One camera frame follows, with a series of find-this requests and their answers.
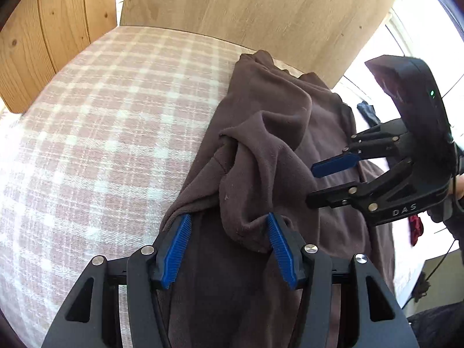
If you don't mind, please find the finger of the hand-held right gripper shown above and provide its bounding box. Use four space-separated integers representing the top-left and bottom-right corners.
305 157 414 213
311 119 412 179

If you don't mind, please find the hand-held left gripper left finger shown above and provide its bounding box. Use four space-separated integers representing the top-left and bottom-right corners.
41 213 193 348

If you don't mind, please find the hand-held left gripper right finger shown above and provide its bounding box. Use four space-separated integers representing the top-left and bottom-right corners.
266 212 421 348

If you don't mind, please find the brown garment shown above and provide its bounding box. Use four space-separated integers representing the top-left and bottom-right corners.
159 50 396 348

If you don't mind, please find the person's right forearm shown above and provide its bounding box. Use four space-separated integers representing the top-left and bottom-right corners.
428 196 464 242

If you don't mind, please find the dark blue cloth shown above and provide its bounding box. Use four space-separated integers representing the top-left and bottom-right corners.
357 101 380 124

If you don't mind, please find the white framed window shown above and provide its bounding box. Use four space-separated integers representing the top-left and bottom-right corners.
342 0 464 124

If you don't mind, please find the red cloth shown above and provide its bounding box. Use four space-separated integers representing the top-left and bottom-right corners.
409 215 425 248

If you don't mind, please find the white mattress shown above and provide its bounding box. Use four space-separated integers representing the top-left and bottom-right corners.
391 221 430 300

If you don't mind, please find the pink plaid blanket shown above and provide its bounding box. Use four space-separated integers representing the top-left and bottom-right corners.
0 25 309 348

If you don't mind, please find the light wooden headboard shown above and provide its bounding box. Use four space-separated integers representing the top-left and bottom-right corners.
119 0 399 89

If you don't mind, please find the person's black jacket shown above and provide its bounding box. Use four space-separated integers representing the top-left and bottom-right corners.
408 302 464 348

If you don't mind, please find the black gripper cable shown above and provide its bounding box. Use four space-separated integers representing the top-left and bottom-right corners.
422 145 464 283

